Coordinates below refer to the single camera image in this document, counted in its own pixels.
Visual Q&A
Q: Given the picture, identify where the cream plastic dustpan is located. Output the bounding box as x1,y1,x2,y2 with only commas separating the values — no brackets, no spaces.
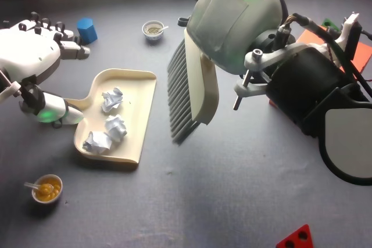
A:
65,68,158,170

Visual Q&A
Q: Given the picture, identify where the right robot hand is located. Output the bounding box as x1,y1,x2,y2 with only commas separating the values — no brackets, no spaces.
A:
177,0,285,75

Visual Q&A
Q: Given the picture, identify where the white paper ball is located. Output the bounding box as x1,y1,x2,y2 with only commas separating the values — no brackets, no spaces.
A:
104,114,129,142
100,86,124,114
81,131,114,154

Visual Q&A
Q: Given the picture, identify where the green triangle block with holes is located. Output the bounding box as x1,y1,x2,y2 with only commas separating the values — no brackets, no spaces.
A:
321,18,339,31

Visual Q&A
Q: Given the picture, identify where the red and black twisted cable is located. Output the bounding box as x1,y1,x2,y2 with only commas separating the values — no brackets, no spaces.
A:
324,41,335,63

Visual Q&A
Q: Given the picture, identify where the small bowl with yellow food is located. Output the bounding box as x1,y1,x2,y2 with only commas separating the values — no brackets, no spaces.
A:
23,174,63,204

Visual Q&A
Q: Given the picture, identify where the grey table cloth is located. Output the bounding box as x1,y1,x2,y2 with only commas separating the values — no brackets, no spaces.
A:
0,0,372,248

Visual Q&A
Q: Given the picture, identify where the orange foam block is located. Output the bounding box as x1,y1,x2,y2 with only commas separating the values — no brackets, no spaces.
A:
268,28,372,124

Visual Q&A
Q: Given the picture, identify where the red triangle block with holes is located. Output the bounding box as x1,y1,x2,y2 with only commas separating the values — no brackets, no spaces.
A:
275,224,316,248

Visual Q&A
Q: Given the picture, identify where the blue hexagonal block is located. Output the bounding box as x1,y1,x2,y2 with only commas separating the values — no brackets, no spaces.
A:
76,17,99,45

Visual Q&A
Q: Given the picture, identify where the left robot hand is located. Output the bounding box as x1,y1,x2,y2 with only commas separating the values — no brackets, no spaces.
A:
0,11,92,128

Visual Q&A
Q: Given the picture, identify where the small bowl with green soup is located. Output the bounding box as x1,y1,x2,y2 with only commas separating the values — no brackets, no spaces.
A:
141,20,170,44

